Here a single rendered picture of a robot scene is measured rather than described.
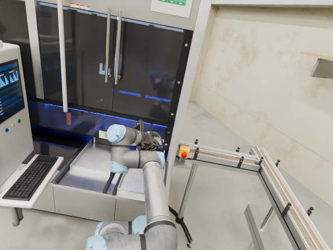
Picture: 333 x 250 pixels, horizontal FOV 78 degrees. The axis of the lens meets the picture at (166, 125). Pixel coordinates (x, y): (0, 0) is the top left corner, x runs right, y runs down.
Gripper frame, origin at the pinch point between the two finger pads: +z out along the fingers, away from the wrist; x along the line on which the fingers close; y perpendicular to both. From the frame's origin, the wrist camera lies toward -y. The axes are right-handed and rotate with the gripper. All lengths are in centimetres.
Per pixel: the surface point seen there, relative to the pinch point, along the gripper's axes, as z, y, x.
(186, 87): 16.5, -26.1, 24.6
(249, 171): 86, 31, 23
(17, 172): -24, -23, -90
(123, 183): 8.0, 9.7, -37.5
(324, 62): 190, -48, 149
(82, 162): 0, -15, -59
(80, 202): 34, -4, -110
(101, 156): 13, -18, -53
